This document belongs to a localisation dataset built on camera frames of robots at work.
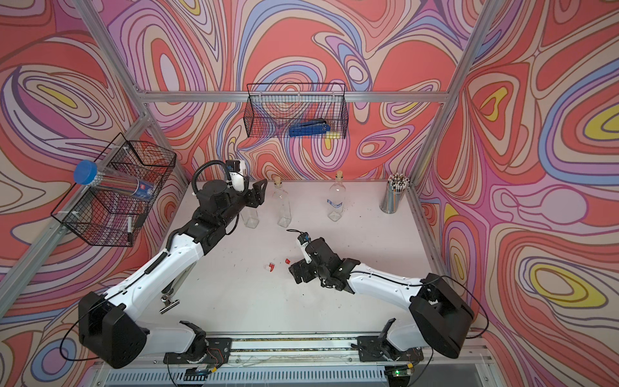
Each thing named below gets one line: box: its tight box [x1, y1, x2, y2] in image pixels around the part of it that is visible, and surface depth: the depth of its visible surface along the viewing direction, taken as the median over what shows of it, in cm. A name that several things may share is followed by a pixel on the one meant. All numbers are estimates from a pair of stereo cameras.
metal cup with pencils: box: [378, 172, 411, 214], surface depth 98 cm
